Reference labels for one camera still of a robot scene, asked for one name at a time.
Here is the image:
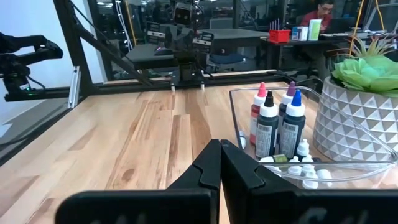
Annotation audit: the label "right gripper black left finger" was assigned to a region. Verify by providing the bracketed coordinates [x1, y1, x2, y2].
[55, 138, 222, 224]

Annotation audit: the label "large violet food colouring bottle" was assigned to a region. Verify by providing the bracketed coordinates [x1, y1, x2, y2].
[277, 80, 297, 125]

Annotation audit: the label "green and white box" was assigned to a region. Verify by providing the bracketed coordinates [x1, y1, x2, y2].
[307, 18, 323, 42]

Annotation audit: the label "blue chair seat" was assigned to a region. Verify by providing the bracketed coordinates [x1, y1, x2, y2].
[208, 52, 246, 66]

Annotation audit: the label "grey metal frame bracket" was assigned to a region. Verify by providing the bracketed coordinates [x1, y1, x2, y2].
[68, 65, 82, 109]

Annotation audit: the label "green succulent plant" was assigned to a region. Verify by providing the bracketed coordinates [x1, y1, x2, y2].
[328, 35, 398, 99]

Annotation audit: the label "black laptop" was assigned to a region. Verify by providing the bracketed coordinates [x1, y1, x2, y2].
[323, 17, 357, 35]

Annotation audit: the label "red pen holder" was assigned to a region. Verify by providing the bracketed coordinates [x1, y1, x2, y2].
[267, 28, 292, 44]

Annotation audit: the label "person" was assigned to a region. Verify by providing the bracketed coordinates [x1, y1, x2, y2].
[300, 0, 336, 34]

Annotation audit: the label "large pink food colouring bottle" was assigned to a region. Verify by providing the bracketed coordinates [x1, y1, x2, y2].
[249, 82, 268, 146]

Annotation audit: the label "white and blue box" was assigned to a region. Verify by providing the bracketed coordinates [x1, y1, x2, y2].
[291, 26, 309, 42]

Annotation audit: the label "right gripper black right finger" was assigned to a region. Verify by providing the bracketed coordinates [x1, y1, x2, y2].
[220, 139, 398, 224]

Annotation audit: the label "clear plastic container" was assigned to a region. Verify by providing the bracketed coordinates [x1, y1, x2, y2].
[229, 86, 398, 190]

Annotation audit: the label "hanging yellow cord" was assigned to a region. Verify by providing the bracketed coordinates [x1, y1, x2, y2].
[348, 0, 365, 57]
[374, 0, 386, 32]
[124, 0, 137, 47]

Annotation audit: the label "large black food colouring bottle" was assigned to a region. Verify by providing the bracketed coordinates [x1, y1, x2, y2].
[254, 90, 280, 160]

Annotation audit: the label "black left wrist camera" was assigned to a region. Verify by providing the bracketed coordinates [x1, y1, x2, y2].
[172, 2, 194, 26]

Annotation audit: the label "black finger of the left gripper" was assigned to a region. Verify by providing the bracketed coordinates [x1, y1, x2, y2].
[183, 26, 195, 62]
[166, 26, 184, 62]

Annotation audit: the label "hanging white cables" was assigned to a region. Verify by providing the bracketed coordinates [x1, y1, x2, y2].
[113, 0, 134, 52]

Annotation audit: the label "white patterned plant pot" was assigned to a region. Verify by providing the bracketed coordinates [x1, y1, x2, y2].
[312, 76, 398, 162]

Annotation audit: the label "large blue food colouring bottle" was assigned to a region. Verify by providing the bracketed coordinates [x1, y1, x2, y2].
[279, 89, 307, 159]

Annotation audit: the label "dark grey desk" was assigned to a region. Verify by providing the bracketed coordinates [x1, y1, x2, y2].
[123, 42, 180, 71]

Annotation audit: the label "black computer mouse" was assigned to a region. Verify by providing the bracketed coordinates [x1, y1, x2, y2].
[154, 46, 174, 57]

